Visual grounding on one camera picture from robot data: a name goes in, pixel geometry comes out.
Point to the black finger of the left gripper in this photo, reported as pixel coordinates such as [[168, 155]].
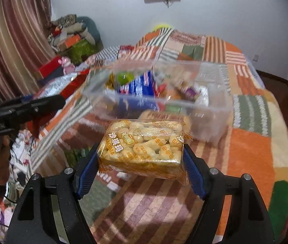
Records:
[[31, 109]]

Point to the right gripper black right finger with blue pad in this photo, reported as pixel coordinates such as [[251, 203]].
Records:
[[248, 219]]

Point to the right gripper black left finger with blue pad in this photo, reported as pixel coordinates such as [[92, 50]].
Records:
[[33, 220]]

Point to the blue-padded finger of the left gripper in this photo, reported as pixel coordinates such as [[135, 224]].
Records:
[[16, 101]]

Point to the red white snack bag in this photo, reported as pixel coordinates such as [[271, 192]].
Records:
[[65, 86]]

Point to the gold silver snack packet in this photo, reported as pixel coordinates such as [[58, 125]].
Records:
[[111, 82]]

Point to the green jelly cup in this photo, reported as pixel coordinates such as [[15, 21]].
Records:
[[124, 77]]

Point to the yellow sachima pastry pack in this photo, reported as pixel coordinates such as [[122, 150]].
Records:
[[149, 148]]

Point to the blue Japanese biscuit bag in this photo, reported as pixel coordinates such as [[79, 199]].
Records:
[[137, 96]]

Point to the brown cake pack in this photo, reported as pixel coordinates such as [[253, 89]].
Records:
[[161, 115]]

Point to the orange crispy snack clear bag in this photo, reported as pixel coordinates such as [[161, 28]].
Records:
[[169, 92]]

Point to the clear wafer pack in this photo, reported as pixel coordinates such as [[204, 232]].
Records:
[[193, 92]]

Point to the person's left hand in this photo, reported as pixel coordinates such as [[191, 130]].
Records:
[[4, 161]]

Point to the red gift box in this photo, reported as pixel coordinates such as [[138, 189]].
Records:
[[45, 70]]

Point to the pink plush toy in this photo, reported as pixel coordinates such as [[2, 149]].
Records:
[[67, 65]]

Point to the orange flat box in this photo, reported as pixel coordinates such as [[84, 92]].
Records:
[[69, 42]]

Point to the green cardboard box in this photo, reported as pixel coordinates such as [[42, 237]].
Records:
[[80, 51]]

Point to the red striped curtain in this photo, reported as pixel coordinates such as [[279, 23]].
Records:
[[24, 26]]

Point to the grey stuffed pillow pile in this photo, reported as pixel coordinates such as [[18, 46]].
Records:
[[71, 25]]

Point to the clear plastic storage bin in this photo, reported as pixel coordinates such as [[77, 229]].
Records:
[[208, 123]]

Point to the yellow chair back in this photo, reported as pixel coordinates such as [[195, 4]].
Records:
[[160, 26]]

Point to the white wall socket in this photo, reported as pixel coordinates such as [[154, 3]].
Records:
[[255, 58]]

